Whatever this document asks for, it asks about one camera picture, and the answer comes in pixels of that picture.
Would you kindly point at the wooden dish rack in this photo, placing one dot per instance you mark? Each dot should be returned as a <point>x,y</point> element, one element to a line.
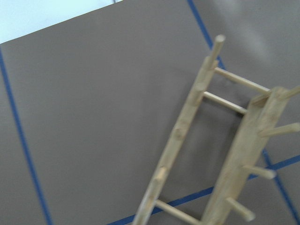
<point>229,119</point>

